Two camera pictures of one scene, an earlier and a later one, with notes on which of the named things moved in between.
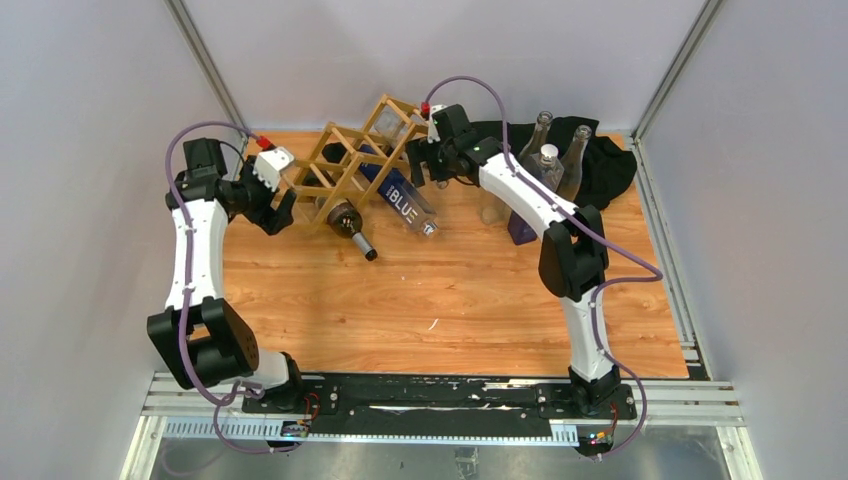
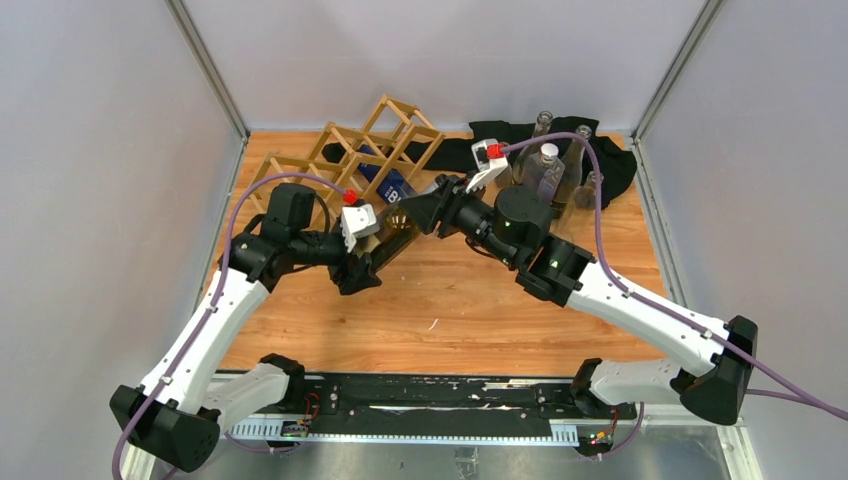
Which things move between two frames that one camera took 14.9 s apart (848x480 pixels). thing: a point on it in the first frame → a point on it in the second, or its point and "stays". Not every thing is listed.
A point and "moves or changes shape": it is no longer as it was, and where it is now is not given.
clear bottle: [401, 125] → [585, 196]
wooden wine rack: [345, 164] moves or changes shape
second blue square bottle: [398, 195] stays
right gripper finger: [417, 152] → [423, 209]
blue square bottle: [549, 167] stays
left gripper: [264, 217] → [353, 279]
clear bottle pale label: [573, 163] stays
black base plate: [431, 399] stays
